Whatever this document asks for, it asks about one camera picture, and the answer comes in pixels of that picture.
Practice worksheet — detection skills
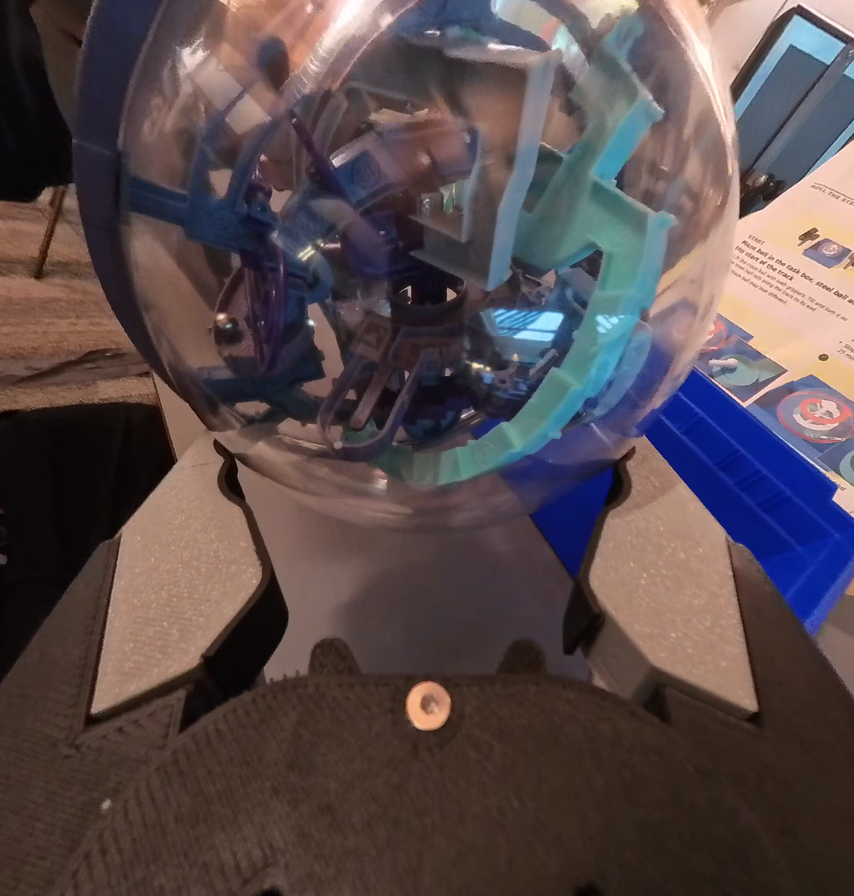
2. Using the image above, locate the clear plastic maze ball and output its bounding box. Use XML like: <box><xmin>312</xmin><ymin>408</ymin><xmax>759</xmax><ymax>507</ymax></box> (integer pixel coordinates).
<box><xmin>73</xmin><ymin>0</ymin><xmax>743</xmax><ymax>511</ymax></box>

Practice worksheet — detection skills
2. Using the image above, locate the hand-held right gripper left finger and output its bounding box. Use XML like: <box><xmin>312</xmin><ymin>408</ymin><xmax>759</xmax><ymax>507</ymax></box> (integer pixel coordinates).
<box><xmin>90</xmin><ymin>437</ymin><xmax>289</xmax><ymax>721</ymax></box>

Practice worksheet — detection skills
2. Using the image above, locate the printed instruction sheet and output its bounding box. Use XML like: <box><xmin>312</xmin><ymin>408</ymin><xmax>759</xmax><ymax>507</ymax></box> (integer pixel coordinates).
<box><xmin>707</xmin><ymin>178</ymin><xmax>854</xmax><ymax>522</ymax></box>

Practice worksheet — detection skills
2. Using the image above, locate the blue plastic bin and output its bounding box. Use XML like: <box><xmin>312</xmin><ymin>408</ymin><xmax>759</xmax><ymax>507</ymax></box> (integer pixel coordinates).
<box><xmin>528</xmin><ymin>367</ymin><xmax>854</xmax><ymax>634</ymax></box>

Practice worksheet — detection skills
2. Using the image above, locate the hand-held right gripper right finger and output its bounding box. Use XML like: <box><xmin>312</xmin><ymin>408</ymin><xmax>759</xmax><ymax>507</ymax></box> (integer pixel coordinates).
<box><xmin>563</xmin><ymin>444</ymin><xmax>761</xmax><ymax>723</ymax></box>

